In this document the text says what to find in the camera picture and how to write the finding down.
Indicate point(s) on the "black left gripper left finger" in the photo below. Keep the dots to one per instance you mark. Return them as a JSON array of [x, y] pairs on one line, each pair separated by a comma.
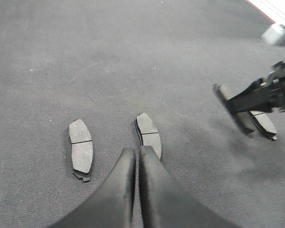
[[111, 204]]

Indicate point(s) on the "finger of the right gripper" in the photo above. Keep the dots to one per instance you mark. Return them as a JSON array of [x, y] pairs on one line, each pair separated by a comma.
[[258, 96]]

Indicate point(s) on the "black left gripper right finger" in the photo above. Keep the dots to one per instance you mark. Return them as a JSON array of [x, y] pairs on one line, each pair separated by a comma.
[[165, 203]]

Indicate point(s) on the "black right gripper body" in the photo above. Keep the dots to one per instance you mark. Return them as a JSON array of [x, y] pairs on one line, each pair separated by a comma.
[[275, 83]]

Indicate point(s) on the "dark grey conveyor belt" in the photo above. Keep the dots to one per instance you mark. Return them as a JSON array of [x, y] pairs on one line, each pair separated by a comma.
[[105, 62]]

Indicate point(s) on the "red conveyor side rail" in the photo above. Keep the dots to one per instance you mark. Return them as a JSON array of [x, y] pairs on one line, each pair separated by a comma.
[[260, 10]]

